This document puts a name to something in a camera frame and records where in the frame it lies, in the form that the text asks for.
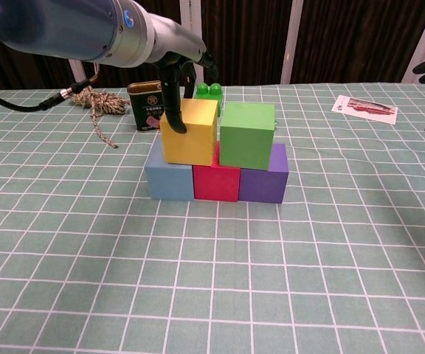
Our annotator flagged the green foam cube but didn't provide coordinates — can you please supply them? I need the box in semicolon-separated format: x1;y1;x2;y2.
218;103;276;171

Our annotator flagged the green toy building brick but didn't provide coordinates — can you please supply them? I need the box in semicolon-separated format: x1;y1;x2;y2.
193;82;224;117

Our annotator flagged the yellow foam cube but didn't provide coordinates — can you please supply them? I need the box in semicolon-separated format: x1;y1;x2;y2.
159;98;219;167

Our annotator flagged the green checked tablecloth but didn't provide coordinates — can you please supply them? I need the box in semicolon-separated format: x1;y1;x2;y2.
0;83;425;354

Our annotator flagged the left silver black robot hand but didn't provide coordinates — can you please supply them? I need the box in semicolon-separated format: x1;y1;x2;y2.
148;3;221;134

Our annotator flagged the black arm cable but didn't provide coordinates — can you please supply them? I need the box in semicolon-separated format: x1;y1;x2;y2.
0;64;101;112

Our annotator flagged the purple foam cube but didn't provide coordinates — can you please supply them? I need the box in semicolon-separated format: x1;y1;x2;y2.
238;143;290;205

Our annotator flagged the dark green luncheon meat can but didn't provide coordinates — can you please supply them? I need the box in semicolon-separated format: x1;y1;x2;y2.
126;79;166;132

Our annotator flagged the braided rope bundle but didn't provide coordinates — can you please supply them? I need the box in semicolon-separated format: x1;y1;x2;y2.
67;83;131;149

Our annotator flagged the white picture card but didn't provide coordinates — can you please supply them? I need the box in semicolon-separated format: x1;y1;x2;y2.
331;94;398;125

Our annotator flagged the pink foam cube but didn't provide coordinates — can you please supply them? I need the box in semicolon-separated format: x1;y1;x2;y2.
192;142;241;203

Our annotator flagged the light blue foam cube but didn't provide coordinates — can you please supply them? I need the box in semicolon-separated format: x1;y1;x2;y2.
144;142;195;202

